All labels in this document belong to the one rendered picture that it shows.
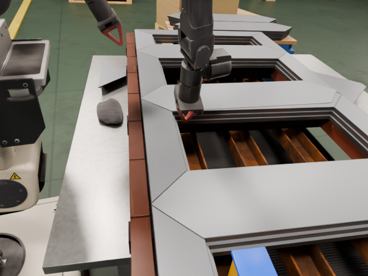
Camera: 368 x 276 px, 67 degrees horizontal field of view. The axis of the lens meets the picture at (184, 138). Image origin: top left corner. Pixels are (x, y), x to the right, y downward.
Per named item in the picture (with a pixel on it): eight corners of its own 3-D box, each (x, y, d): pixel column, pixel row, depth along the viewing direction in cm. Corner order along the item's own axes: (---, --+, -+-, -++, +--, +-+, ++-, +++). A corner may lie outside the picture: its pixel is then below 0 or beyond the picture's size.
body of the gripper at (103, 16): (115, 12, 90) (102, -11, 86) (120, 21, 83) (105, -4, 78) (97, 22, 90) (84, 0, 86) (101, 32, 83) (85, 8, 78)
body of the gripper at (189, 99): (196, 88, 81) (199, 67, 75) (203, 114, 74) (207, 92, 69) (173, 89, 80) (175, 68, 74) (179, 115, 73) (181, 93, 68)
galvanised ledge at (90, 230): (127, 60, 170) (127, 55, 168) (133, 263, 68) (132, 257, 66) (93, 60, 166) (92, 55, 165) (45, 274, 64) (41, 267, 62)
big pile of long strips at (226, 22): (271, 23, 209) (273, 15, 206) (297, 41, 178) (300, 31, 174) (165, 21, 195) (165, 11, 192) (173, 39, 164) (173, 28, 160)
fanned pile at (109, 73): (126, 62, 160) (126, 55, 158) (126, 95, 129) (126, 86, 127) (103, 62, 158) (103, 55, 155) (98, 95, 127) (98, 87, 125)
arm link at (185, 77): (178, 56, 67) (188, 69, 64) (202, 50, 70) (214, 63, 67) (176, 79, 73) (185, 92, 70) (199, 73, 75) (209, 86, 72)
